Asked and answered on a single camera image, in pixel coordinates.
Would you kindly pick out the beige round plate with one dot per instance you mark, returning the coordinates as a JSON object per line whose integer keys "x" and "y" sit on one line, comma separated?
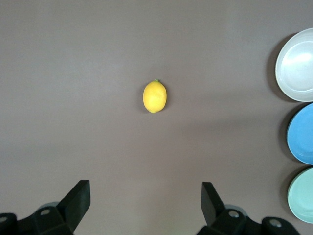
{"x": 296, "y": 66}

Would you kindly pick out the blue round plate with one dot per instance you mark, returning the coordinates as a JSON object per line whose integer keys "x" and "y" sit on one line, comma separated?
{"x": 302, "y": 133}

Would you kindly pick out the light green round plate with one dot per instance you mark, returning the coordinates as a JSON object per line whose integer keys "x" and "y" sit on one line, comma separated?
{"x": 303, "y": 195}

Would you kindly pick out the yellow lemon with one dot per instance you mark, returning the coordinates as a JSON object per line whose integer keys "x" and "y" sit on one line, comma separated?
{"x": 154, "y": 96}

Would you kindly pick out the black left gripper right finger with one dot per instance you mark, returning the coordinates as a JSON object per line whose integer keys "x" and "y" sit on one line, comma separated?
{"x": 215, "y": 208}

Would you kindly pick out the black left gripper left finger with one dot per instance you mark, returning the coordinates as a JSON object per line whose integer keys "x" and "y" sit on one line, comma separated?
{"x": 73, "y": 203}

